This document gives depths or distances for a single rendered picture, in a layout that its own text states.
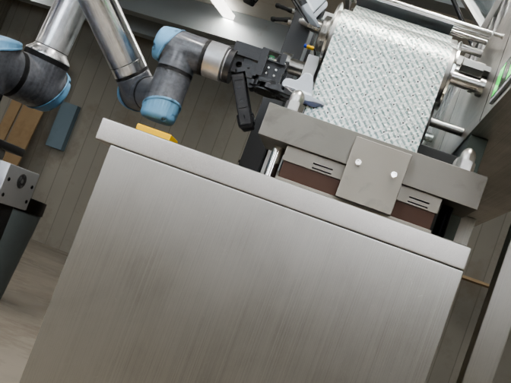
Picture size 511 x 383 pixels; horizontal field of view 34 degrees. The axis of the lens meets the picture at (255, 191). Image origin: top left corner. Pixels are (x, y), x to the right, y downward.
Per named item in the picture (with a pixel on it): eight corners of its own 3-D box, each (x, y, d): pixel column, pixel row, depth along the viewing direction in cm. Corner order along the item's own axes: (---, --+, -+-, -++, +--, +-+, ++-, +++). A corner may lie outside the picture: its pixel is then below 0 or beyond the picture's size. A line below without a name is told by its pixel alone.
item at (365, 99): (295, 137, 169) (326, 52, 171) (407, 177, 166) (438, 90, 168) (295, 137, 169) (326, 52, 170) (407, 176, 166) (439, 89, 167)
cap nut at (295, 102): (283, 112, 155) (291, 89, 155) (301, 118, 155) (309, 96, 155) (281, 108, 151) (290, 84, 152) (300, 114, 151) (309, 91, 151)
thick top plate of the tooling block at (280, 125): (265, 148, 165) (275, 119, 166) (462, 217, 160) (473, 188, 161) (258, 133, 149) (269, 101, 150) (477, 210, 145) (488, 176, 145)
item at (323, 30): (325, 27, 182) (327, 9, 175) (334, 30, 182) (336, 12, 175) (313, 57, 180) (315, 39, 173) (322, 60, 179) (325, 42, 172)
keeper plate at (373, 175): (334, 196, 147) (356, 137, 148) (389, 216, 146) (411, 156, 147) (334, 194, 145) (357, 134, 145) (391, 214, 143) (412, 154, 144)
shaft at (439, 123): (426, 126, 186) (430, 117, 186) (460, 137, 185) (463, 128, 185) (428, 124, 184) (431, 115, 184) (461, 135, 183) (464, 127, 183)
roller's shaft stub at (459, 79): (445, 89, 176) (452, 69, 176) (477, 99, 175) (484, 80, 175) (448, 83, 171) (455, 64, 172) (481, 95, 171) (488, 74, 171)
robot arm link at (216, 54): (198, 70, 168) (204, 80, 177) (220, 77, 168) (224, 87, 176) (211, 36, 169) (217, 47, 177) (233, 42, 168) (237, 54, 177)
